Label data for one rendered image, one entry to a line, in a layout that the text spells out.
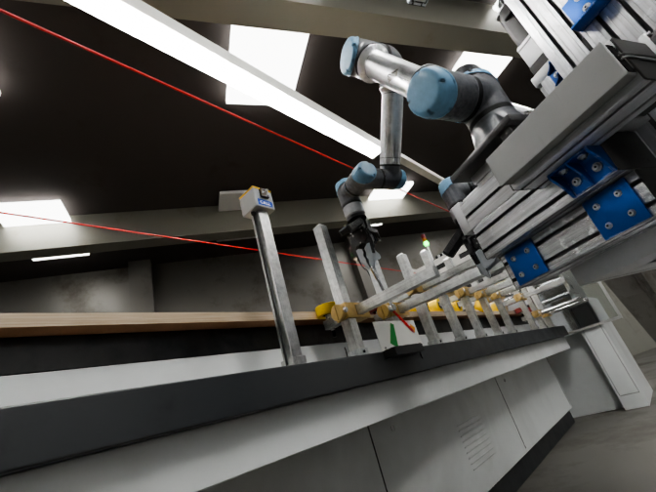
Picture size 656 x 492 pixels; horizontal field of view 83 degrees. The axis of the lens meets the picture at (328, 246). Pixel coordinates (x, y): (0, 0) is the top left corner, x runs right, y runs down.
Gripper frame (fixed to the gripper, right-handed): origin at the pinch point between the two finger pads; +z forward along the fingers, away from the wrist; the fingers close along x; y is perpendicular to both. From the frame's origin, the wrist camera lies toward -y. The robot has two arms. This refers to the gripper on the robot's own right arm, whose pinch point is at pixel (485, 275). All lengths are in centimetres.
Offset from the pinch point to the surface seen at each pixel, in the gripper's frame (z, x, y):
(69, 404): 14, -103, -32
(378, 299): -1.4, -26.4, -24.1
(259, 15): -212, 5, -58
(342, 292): -7.6, -29.9, -33.7
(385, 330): 5.7, -14.6, -33.0
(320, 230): -30, -31, -34
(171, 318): -6, -77, -50
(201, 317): -6, -69, -50
